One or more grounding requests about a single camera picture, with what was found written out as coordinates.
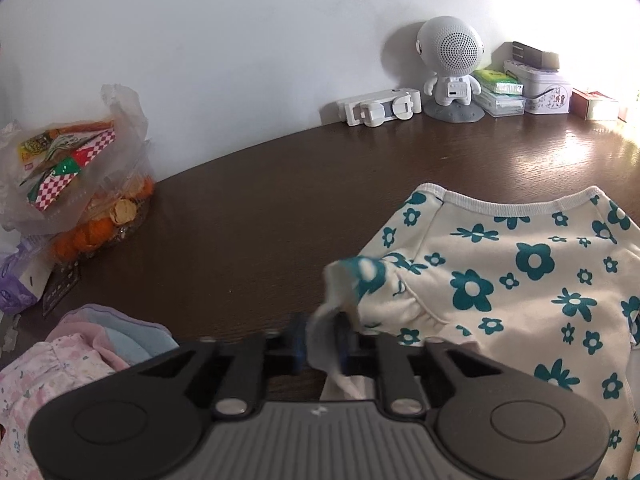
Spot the white folding phone holder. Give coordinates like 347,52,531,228
336,88,422,128

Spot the black flat packet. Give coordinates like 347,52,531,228
42,260,82,318

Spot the cream garment with teal flowers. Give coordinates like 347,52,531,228
305,183,640,480

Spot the light blue cloth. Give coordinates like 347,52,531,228
102,317,180,367

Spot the plastic bag of snack packets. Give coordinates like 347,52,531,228
0,84,151,236

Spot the white robot-shaped speaker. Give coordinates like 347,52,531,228
416,16,486,123

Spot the lilac cloth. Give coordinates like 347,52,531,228
47,303,173,361

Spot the white printed tin box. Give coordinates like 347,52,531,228
504,60,572,116

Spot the red and beige box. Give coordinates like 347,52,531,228
571,88,621,121

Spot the green tissue pack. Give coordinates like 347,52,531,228
472,68,525,96

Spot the clear container of oranges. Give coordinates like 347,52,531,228
50,140,156,266

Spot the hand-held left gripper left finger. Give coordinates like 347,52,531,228
132,312,308,418

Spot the small brown box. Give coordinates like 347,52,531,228
511,41,561,72

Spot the pink floral garment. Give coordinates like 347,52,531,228
0,332,131,480

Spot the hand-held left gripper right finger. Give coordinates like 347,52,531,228
334,312,507,418

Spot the purple tissue pack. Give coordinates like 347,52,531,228
0,237,56,316

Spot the clear plastic box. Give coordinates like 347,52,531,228
472,91,526,118

